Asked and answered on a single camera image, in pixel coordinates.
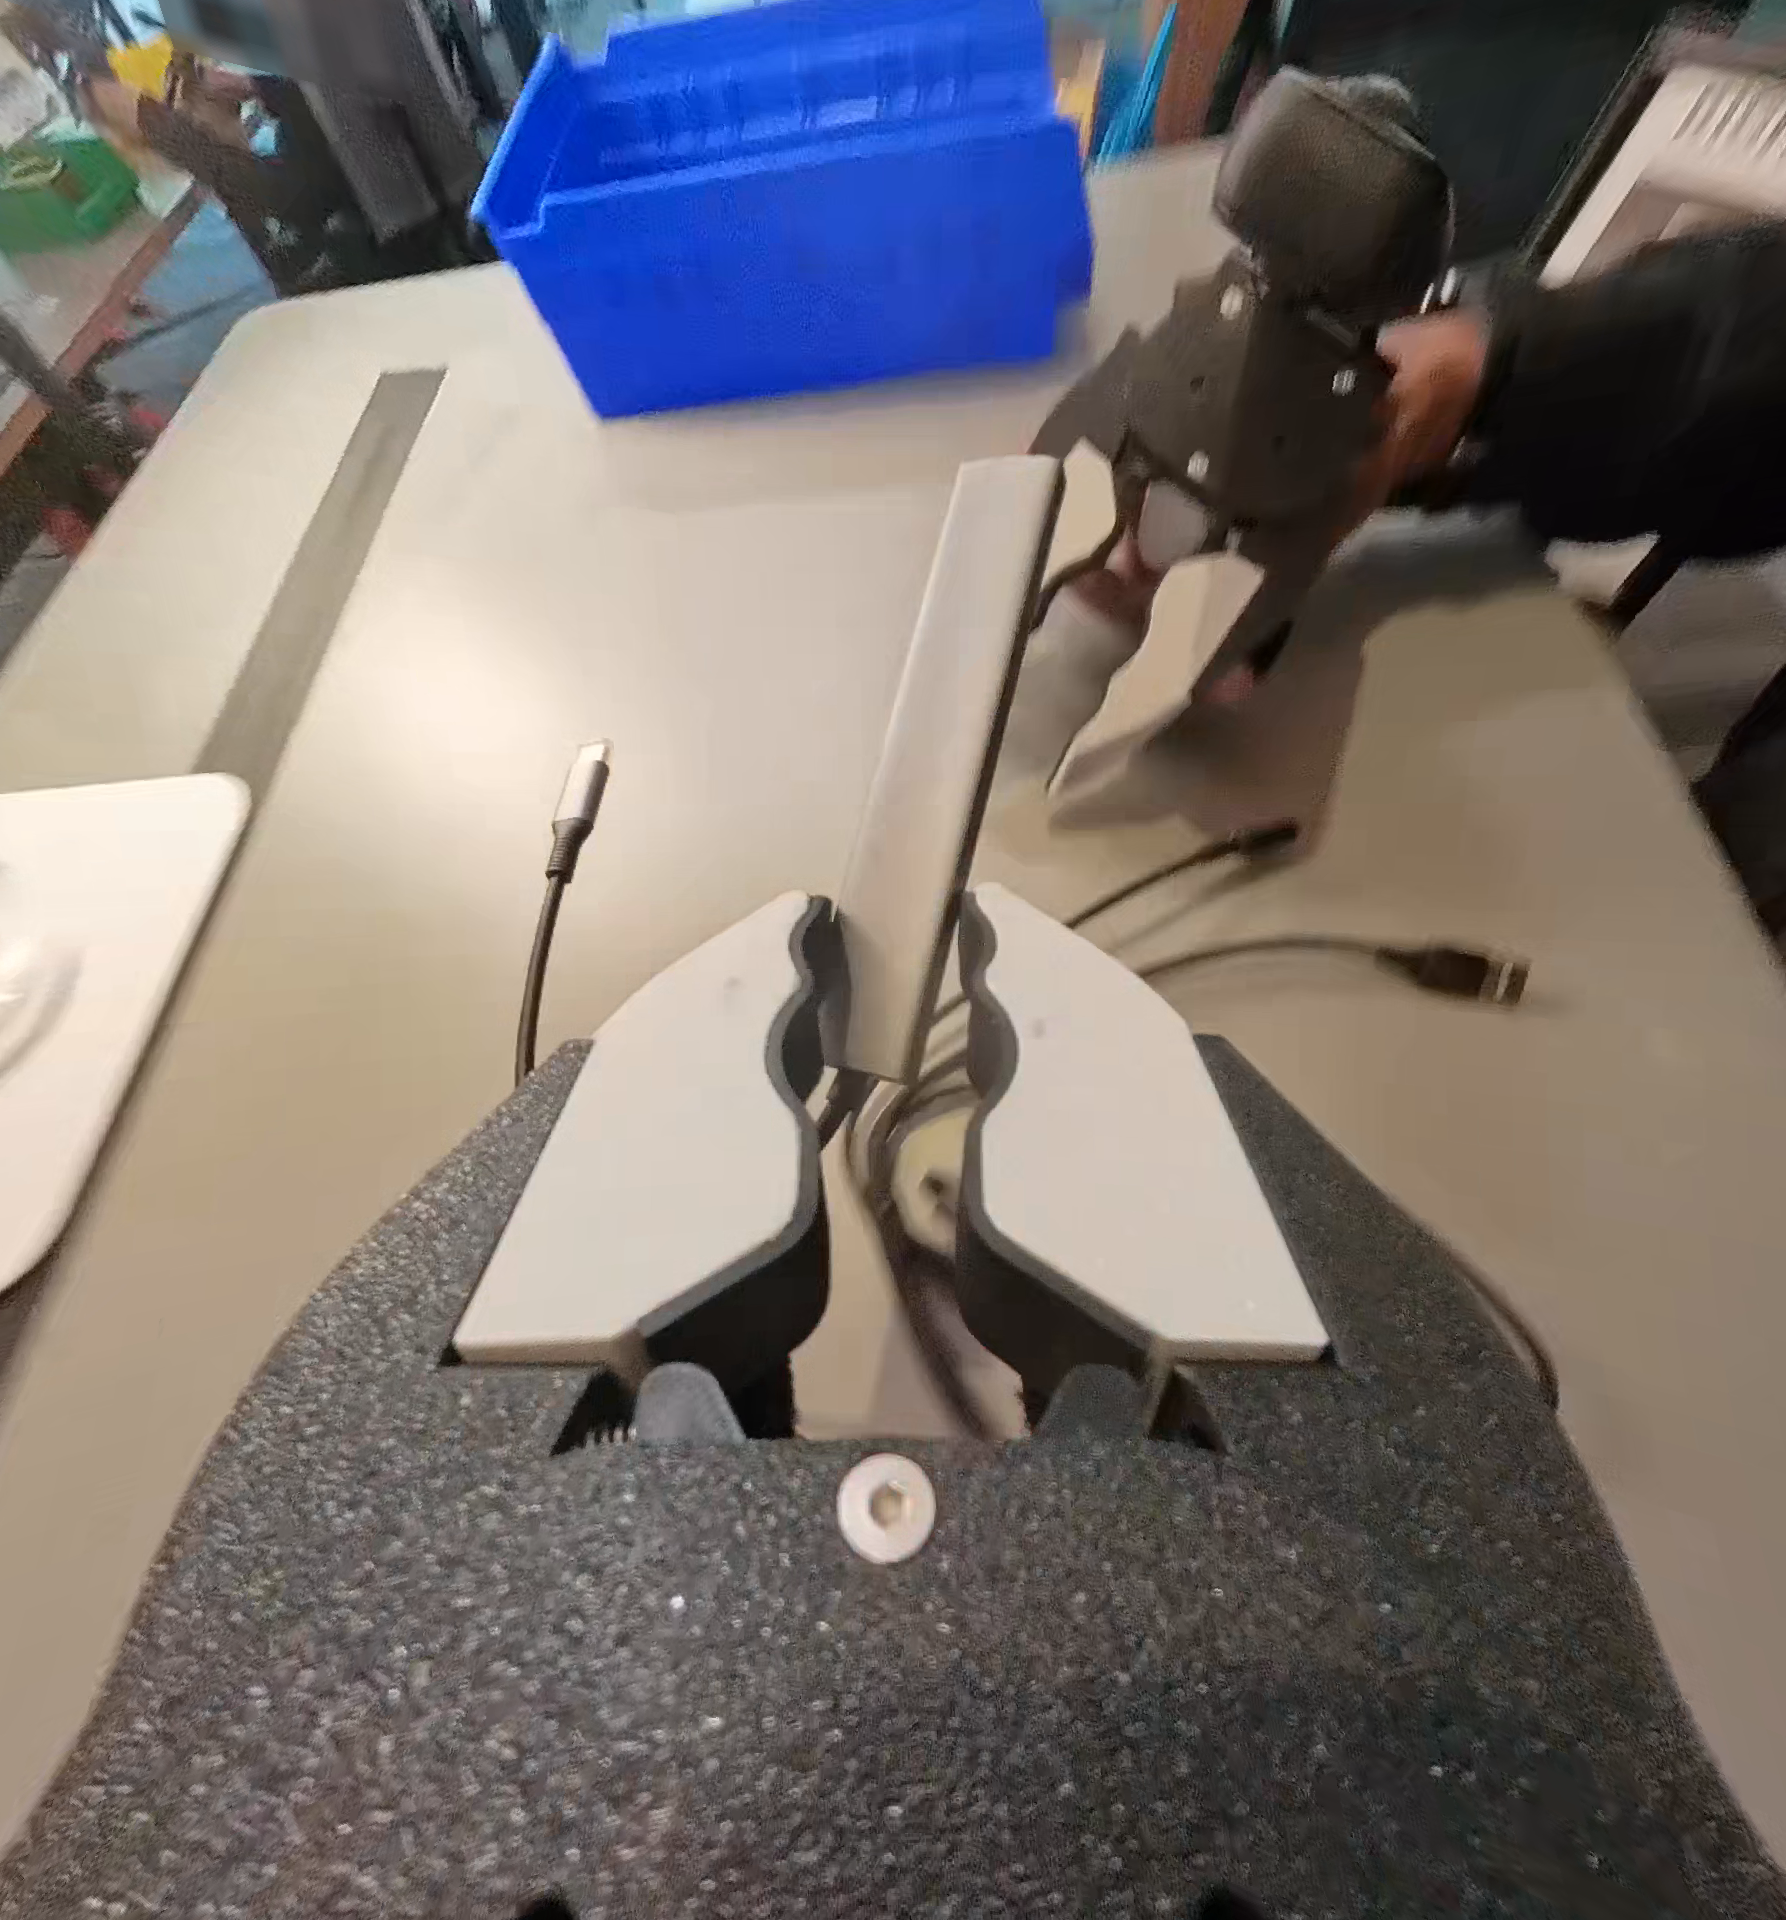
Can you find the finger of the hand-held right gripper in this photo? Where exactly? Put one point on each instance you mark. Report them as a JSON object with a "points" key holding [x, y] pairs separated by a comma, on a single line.
{"points": [[1178, 645]]}

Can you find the person's right hand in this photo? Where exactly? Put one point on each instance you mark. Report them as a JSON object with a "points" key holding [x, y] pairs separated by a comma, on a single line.
{"points": [[1441, 398]]}

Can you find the silver slim usb hub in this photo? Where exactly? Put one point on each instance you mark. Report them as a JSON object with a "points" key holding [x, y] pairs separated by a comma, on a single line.
{"points": [[953, 674]]}

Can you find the green bin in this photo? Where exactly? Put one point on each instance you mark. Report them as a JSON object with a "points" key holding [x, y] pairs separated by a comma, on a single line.
{"points": [[52, 202]]}

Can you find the blue plastic bin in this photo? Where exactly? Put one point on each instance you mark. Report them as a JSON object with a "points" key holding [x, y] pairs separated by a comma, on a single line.
{"points": [[772, 255]]}

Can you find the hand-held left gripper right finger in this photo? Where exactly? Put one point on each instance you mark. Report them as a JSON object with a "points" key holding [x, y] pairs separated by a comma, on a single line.
{"points": [[1132, 1185]]}

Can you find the person's right forearm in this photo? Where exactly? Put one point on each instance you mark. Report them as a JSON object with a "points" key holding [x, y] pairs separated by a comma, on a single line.
{"points": [[1659, 391]]}

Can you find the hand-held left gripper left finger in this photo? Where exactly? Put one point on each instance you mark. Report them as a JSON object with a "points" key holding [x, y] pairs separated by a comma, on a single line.
{"points": [[638, 1185]]}

